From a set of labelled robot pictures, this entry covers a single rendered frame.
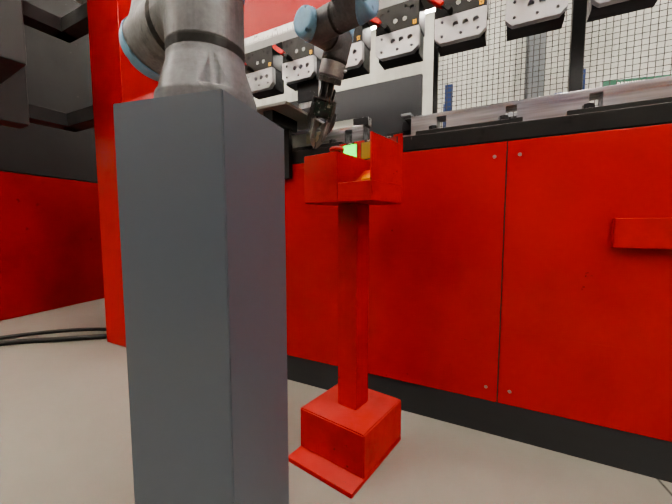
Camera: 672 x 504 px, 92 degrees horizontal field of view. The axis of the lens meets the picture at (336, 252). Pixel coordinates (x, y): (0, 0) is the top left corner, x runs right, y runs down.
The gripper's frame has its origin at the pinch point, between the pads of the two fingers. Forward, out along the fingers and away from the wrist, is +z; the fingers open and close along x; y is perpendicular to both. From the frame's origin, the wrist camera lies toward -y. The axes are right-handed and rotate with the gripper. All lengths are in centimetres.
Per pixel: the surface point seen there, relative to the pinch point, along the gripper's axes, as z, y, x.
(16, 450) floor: 93, 54, -56
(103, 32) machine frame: -18, -62, -112
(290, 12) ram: -42, -39, -24
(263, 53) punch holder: -26, -41, -32
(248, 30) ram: -34, -48, -42
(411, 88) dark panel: -33, -67, 35
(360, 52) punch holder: -32.7, -19.7, 6.6
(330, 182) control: 5.0, 34.1, 8.0
